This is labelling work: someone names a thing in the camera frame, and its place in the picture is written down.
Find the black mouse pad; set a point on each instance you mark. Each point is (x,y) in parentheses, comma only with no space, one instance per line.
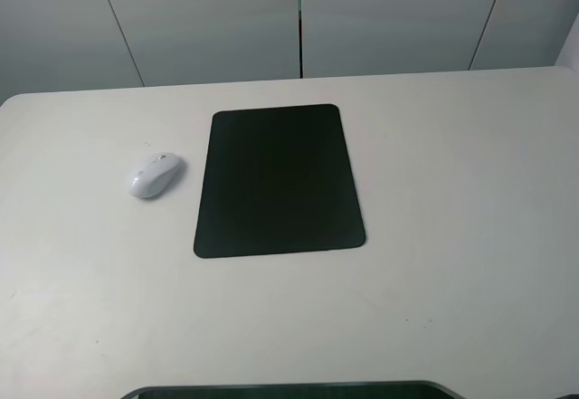
(276,181)

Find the white computer mouse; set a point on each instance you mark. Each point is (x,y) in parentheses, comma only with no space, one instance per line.
(154,177)

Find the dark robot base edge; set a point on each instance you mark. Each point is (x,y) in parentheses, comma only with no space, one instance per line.
(389,389)

